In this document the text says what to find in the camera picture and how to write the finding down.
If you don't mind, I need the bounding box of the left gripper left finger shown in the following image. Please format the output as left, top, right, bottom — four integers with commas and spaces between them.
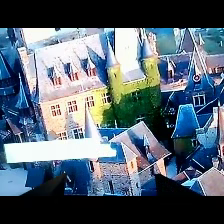
20, 173, 68, 197

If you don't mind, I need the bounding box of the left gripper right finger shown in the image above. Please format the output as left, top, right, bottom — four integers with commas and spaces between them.
154, 173, 203, 197

